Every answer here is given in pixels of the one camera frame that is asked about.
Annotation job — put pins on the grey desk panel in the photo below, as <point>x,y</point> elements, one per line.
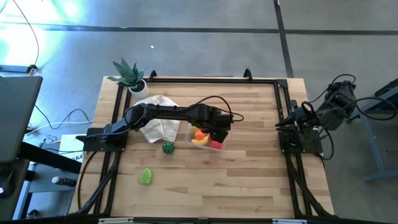
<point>15,118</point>

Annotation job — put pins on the orange toy orange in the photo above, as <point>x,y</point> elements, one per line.
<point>199,134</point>

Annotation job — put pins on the red toy bell pepper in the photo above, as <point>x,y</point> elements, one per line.
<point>217,145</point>

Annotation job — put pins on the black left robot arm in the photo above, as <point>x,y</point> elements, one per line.
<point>168,112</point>

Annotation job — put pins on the brown bottle white cap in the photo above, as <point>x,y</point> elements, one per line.
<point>63,181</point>

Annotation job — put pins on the black computer case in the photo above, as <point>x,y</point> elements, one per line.
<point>12,180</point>

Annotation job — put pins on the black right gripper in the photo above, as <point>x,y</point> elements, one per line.
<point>303,116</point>

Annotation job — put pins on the light green toy gourd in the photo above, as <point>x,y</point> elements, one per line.
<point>145,177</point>

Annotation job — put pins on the white checked cloth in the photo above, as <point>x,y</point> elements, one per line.
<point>161,130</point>

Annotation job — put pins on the clear plastic tupperware container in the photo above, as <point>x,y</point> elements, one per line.
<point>189,140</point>

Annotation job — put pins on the white bracket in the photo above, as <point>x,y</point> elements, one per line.
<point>289,221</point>
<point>115,220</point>

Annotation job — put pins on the green toy watermelon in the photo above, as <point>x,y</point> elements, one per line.
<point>168,148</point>

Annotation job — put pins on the green artificial plant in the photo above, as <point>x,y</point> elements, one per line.
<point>126,73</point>

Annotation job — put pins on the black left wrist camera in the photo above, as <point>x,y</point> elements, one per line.
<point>221,136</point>

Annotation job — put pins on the black aluminium table frame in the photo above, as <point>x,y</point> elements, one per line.
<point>186,80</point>

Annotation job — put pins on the white plant pot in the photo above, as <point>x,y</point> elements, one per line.
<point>142,91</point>

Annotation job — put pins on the blue grey table frame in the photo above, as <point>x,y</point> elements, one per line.
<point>368,137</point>

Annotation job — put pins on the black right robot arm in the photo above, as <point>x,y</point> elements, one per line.
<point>337,107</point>

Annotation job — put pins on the yellow toy banana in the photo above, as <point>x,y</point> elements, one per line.
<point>202,142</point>

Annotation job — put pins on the black desk support bar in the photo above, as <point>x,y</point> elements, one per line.
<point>56,161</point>

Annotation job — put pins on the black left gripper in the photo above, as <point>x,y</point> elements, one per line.
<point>217,121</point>

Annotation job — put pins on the white paper box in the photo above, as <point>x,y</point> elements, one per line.
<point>70,146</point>

